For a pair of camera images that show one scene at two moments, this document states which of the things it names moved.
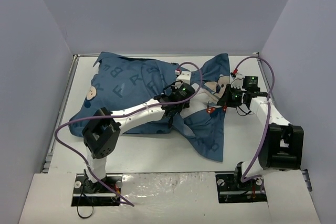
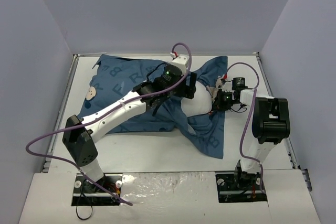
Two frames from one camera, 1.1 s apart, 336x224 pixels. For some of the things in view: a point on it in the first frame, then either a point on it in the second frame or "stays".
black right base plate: [231, 189] stays
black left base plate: [104, 197] stays
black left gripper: [169, 110] → [191, 85]
